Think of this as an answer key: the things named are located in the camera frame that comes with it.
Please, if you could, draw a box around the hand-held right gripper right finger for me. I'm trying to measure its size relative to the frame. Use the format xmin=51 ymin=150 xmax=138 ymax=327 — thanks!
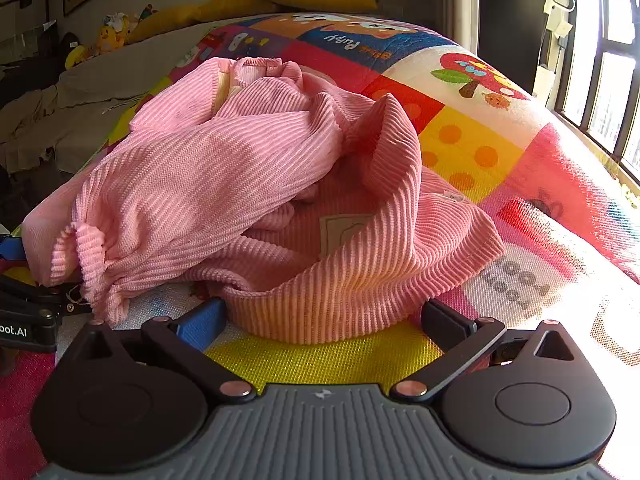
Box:
xmin=390 ymin=299 xmax=583 ymax=404

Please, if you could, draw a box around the yellow banana plush toy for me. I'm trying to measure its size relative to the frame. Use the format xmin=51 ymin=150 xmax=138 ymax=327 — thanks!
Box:
xmin=65 ymin=45 xmax=94 ymax=70

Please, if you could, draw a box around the dark shelf unit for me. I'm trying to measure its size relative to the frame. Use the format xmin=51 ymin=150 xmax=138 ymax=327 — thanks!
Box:
xmin=0 ymin=0 xmax=60 ymax=67

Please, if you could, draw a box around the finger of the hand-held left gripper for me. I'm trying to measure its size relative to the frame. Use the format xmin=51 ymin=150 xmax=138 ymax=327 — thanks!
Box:
xmin=0 ymin=232 xmax=26 ymax=264
xmin=0 ymin=274 xmax=69 ymax=318

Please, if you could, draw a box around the black window grille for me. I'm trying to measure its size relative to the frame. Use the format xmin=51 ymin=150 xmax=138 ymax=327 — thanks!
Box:
xmin=552 ymin=0 xmax=640 ymax=186

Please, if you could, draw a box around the colourful printed blanket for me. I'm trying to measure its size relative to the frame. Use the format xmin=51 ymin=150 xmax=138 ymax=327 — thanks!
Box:
xmin=0 ymin=12 xmax=640 ymax=480

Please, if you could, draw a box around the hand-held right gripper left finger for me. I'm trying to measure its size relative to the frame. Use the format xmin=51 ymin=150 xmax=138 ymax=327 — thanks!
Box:
xmin=65 ymin=297 xmax=258 ymax=404

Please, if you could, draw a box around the beige bed sheet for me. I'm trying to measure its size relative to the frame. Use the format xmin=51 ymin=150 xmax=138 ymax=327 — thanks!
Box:
xmin=0 ymin=20 xmax=236 ymax=173

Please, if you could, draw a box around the beige curtain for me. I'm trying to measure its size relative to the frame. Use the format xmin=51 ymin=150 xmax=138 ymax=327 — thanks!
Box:
xmin=441 ymin=0 xmax=482 ymax=55

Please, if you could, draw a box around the yellow chick plush toy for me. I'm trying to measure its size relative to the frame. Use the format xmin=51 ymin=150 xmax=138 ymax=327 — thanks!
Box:
xmin=95 ymin=12 xmax=132 ymax=56

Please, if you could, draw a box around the pink ribbed top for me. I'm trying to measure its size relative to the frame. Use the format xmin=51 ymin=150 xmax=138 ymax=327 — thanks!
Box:
xmin=21 ymin=56 xmax=506 ymax=346

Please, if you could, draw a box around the black panel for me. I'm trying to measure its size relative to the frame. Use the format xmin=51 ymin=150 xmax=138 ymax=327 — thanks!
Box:
xmin=477 ymin=0 xmax=552 ymax=97

